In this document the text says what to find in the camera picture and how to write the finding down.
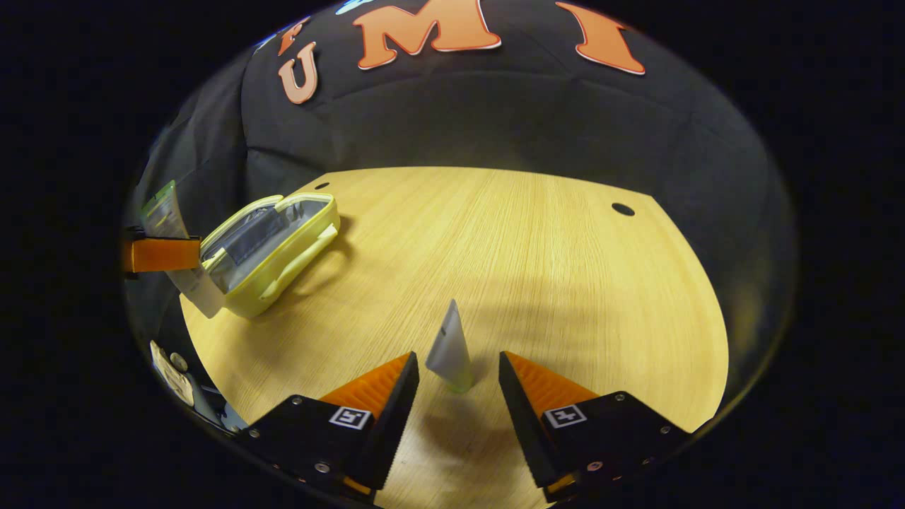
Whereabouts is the dark object with beige label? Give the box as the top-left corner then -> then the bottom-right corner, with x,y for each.
148,339 -> 248,433

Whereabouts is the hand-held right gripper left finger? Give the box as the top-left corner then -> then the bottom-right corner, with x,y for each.
237,352 -> 420,503

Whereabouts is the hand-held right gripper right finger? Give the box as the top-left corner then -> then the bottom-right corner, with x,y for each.
498,351 -> 690,503

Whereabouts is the green tube with white cap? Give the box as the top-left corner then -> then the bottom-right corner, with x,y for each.
425,299 -> 476,394

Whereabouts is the pale yellow suitcase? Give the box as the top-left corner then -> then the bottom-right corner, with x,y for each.
200,192 -> 341,319

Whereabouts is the white tube with green label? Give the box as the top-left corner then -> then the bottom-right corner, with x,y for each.
139,180 -> 226,319

